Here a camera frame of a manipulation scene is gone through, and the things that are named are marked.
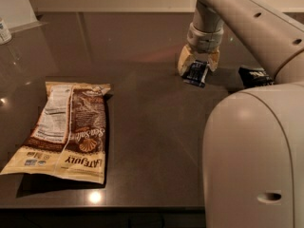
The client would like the white bottle at left edge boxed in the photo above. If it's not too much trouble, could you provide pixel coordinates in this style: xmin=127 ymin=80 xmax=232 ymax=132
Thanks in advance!
xmin=0 ymin=17 xmax=12 ymax=45

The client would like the blue potato chip bag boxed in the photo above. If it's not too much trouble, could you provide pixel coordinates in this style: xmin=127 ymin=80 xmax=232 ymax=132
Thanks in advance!
xmin=238 ymin=67 xmax=274 ymax=88

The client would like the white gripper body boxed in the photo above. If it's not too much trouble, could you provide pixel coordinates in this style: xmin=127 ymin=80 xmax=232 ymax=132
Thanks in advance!
xmin=187 ymin=24 xmax=223 ymax=53

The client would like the blue rxbar blueberry packet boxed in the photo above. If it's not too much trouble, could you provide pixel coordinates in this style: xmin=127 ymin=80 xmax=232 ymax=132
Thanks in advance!
xmin=182 ymin=60 xmax=209 ymax=87

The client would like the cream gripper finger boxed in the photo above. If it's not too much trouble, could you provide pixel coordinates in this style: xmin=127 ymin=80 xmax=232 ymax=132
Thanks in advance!
xmin=207 ymin=47 xmax=219 ymax=72
xmin=178 ymin=45 xmax=196 ymax=76

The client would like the brown Late July chip bag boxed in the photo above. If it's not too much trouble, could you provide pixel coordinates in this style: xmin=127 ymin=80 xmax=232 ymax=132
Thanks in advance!
xmin=1 ymin=82 xmax=111 ymax=184

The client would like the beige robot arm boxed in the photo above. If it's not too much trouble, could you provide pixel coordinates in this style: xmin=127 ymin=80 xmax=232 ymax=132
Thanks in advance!
xmin=179 ymin=0 xmax=304 ymax=228

